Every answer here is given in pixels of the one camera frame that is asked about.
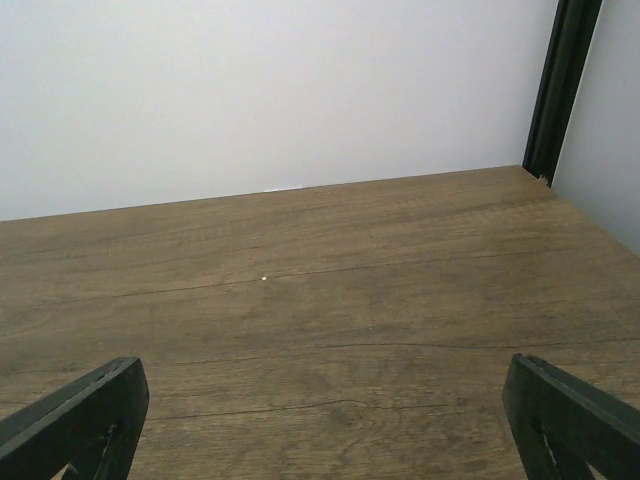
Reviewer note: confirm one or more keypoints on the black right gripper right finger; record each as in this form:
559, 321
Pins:
564, 427

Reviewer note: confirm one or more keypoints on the black right rear frame post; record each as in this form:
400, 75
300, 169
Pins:
571, 35

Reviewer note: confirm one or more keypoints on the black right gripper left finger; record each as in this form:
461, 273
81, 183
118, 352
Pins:
87, 429

